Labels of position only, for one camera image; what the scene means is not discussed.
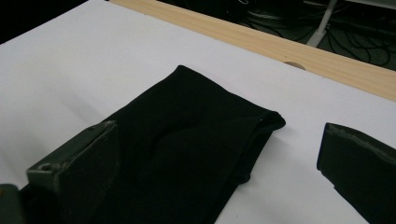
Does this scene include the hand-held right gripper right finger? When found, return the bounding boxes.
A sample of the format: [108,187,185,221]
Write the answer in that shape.
[316,121,396,224]

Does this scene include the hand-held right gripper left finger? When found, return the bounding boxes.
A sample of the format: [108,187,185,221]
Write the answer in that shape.
[26,119,121,224]

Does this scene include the black tank top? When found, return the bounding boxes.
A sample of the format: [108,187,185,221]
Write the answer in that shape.
[18,64,287,224]

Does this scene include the white table mat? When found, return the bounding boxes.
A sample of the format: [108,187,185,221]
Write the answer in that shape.
[0,0,396,224]

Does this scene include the tangle of floor cables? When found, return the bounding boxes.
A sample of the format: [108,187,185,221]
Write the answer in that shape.
[226,0,396,69]

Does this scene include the white metal desk frame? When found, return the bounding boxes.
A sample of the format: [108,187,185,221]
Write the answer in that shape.
[305,0,396,49]

